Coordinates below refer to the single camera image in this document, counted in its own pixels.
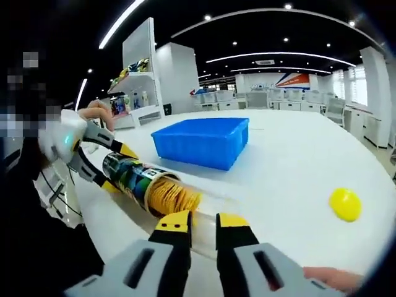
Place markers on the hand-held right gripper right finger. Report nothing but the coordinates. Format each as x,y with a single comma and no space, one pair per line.
235,247

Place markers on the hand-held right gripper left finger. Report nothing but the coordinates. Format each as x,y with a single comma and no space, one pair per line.
167,247

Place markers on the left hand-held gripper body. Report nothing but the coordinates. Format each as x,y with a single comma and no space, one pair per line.
72,130

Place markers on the clear tube of yellow noodles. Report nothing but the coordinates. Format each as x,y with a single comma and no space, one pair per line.
202,229

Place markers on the dark printed chip container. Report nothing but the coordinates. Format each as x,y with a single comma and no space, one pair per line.
133,173

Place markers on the stack of yellow chips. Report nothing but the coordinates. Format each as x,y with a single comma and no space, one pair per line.
173,195

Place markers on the blue plastic box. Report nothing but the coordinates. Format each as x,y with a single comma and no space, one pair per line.
191,151

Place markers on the yellow chip container lid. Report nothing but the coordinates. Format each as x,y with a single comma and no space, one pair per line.
345,204

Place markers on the person's left hand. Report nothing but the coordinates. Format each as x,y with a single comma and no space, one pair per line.
94,111

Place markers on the person's right hand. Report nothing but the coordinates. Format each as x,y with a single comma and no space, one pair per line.
334,277

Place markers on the row of bottles and cartons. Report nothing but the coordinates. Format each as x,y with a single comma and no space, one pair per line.
130,103

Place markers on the row of colourful snack bags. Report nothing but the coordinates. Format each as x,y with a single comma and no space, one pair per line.
130,72

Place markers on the black rectangular object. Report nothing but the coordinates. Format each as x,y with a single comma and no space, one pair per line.
167,109

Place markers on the person in dark clothes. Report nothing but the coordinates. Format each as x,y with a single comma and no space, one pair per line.
46,247

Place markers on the white display shelf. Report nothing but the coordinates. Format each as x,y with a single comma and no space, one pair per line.
139,46

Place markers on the white square pillar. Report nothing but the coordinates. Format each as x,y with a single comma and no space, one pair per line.
374,92
179,77

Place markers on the row of white desks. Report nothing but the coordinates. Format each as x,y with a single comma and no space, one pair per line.
256,100

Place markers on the white mesh chair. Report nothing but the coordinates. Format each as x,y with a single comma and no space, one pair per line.
335,111

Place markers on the white low cabinet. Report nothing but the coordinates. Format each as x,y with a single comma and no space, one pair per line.
365,127

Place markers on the ceiling air vent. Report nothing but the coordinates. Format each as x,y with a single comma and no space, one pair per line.
265,62

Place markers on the red blue wall graphic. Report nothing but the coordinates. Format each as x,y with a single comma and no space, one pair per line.
294,81

